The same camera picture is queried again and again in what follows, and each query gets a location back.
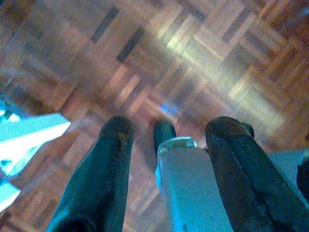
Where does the silver robot leg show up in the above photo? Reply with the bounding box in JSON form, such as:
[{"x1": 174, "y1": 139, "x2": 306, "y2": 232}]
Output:
[
  {"x1": 154, "y1": 120, "x2": 233, "y2": 232},
  {"x1": 267, "y1": 148, "x2": 309, "y2": 208}
]

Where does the silver robot right leg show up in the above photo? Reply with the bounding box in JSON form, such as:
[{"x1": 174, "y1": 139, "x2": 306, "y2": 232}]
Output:
[{"x1": 267, "y1": 148, "x2": 309, "y2": 208}]

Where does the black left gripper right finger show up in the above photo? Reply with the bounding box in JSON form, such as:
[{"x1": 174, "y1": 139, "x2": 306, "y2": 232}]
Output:
[{"x1": 204, "y1": 116, "x2": 309, "y2": 232}]

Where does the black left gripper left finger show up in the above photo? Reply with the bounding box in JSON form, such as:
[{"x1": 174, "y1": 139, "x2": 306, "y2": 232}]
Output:
[{"x1": 46, "y1": 116, "x2": 135, "y2": 232}]

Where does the silver robot left leg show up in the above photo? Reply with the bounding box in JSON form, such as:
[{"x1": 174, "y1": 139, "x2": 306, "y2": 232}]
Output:
[{"x1": 154, "y1": 120, "x2": 233, "y2": 232}]

